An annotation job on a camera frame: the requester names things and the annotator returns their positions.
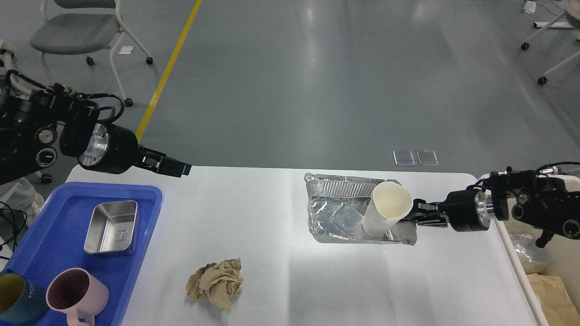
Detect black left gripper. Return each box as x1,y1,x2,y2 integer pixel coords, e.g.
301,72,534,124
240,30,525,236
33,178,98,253
77,123,191,177

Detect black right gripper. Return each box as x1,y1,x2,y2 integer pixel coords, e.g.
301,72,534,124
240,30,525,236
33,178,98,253
402,189,492,232

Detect white paper cup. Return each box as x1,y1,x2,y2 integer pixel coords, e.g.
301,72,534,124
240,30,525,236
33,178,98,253
361,182,414,238

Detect stainless steel rectangular tray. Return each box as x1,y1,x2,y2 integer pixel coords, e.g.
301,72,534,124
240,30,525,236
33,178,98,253
84,200,140,257

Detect aluminium foil container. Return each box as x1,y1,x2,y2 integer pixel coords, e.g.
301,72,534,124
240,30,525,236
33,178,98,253
304,173,418,246

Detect brown paper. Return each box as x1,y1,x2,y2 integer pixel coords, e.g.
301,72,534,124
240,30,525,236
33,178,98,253
527,273,580,326
186,258,244,312

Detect pink mug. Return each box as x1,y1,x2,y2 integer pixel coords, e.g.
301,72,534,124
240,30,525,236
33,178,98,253
45,268,110,326

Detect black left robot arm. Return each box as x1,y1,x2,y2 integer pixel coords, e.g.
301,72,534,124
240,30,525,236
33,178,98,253
0,70,191,184

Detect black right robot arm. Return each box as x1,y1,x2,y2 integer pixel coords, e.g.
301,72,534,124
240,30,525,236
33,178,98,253
403,161,580,248

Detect clear floor plate right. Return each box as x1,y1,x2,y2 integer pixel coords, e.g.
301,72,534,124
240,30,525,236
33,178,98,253
415,150,439,166

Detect clear floor plate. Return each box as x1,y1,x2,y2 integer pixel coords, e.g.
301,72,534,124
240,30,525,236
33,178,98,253
415,150,439,166
393,150,415,166

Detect clear floor plate left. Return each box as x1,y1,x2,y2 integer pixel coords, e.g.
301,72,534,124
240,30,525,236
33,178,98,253
393,150,415,166

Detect blue plastic tray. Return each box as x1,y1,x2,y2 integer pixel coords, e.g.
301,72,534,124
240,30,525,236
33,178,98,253
6,182,162,326

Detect person in white clothes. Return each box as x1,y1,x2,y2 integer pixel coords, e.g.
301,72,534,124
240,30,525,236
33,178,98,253
0,177,45,227

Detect brown paper in bin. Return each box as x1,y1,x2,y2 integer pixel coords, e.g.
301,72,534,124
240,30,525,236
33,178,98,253
527,273,580,326

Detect grey office chair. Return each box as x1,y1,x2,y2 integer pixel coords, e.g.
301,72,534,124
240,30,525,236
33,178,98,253
29,0,154,107

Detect blue yellow mug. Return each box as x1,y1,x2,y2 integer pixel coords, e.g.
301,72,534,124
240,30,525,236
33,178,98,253
0,269,49,325

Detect white chair base right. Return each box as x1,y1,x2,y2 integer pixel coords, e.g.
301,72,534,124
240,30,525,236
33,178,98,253
520,0,580,86

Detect black cables left edge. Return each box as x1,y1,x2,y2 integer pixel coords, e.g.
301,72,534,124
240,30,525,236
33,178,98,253
0,201,28,259

